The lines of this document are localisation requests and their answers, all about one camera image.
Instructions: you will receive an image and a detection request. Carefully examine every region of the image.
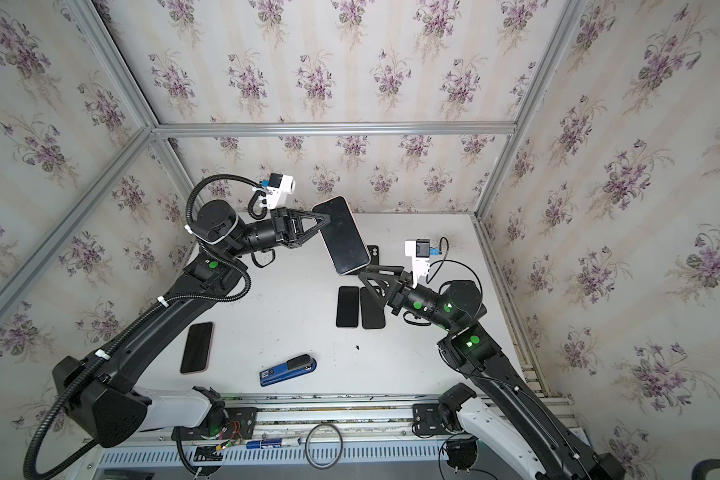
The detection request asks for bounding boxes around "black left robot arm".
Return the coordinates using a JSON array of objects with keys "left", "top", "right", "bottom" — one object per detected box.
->
[{"left": 22, "top": 174, "right": 347, "bottom": 479}]

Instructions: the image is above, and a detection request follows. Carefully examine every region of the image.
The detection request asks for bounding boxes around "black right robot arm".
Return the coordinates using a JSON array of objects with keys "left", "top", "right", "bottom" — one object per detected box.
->
[{"left": 359, "top": 265, "right": 626, "bottom": 479}]

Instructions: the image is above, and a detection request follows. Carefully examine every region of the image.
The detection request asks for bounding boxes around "blue black stapler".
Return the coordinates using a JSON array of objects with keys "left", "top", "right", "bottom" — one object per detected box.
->
[{"left": 259, "top": 354, "right": 317, "bottom": 387}]

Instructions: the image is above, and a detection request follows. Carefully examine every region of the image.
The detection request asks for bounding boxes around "blue marker pen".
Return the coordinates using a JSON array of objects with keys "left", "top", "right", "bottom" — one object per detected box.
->
[{"left": 246, "top": 437, "right": 302, "bottom": 450}]

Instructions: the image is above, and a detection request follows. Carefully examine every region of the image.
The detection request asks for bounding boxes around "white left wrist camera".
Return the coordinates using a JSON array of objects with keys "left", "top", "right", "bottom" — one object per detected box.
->
[{"left": 254, "top": 173, "right": 295, "bottom": 210}]

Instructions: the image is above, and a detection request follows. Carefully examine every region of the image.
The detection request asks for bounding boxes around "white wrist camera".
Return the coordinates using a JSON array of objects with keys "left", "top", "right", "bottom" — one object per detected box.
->
[
  {"left": 404, "top": 239, "right": 442, "bottom": 288},
  {"left": 254, "top": 173, "right": 295, "bottom": 210}
]

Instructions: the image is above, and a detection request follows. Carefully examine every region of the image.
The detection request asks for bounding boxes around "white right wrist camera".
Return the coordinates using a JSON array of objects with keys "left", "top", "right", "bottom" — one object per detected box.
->
[{"left": 404, "top": 239, "right": 442, "bottom": 288}]

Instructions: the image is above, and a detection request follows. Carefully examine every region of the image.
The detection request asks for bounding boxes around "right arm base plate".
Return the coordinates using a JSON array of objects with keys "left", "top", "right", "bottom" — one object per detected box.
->
[{"left": 412, "top": 403, "right": 459, "bottom": 438}]

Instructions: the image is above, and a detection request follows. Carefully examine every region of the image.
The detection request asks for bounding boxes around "aluminium mounting rail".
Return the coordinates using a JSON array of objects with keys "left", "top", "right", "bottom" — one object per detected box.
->
[{"left": 80, "top": 392, "right": 577, "bottom": 448}]

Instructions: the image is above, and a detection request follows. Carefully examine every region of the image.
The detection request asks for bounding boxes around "black cable ring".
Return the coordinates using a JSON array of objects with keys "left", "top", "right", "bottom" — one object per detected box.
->
[{"left": 304, "top": 422, "right": 344, "bottom": 470}]

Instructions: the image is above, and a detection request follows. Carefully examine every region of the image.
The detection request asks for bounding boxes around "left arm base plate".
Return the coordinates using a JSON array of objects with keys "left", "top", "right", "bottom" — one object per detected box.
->
[{"left": 179, "top": 407, "right": 258, "bottom": 442}]

